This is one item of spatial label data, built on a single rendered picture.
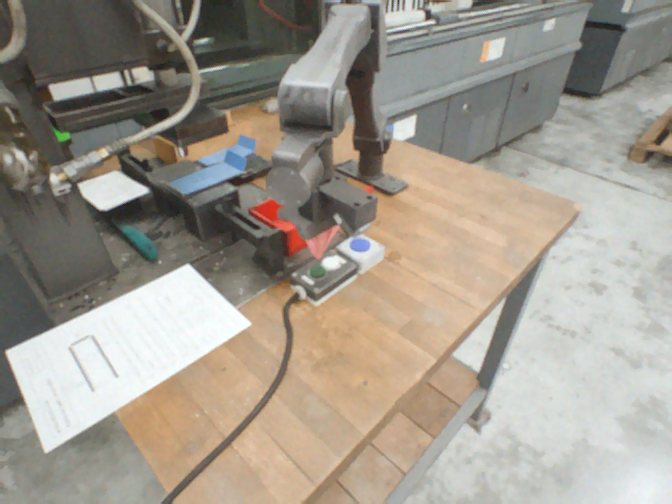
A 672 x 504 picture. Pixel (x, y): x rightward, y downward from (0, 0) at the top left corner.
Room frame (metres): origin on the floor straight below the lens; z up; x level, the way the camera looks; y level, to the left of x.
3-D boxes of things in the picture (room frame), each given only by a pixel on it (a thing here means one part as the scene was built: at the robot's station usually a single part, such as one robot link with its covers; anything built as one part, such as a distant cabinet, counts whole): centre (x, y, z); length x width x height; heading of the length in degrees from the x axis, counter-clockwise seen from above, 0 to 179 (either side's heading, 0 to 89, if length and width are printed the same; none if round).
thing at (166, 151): (1.11, 0.37, 0.93); 0.25 x 0.13 x 0.08; 136
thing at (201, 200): (0.77, 0.31, 0.98); 0.20 x 0.10 x 0.01; 46
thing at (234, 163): (0.78, 0.27, 1.00); 0.15 x 0.07 x 0.03; 136
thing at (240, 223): (0.64, 0.18, 0.95); 0.15 x 0.03 x 0.10; 46
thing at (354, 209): (0.49, -0.01, 1.09); 0.11 x 0.07 x 0.06; 44
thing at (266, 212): (0.75, 0.05, 0.93); 0.25 x 0.12 x 0.06; 136
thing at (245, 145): (1.03, 0.29, 0.93); 0.15 x 0.07 x 0.03; 139
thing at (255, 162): (0.99, 0.27, 0.91); 0.17 x 0.16 x 0.02; 46
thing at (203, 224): (0.77, 0.31, 0.94); 0.20 x 0.10 x 0.07; 46
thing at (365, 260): (0.61, -0.05, 0.90); 0.07 x 0.07 x 0.06; 46
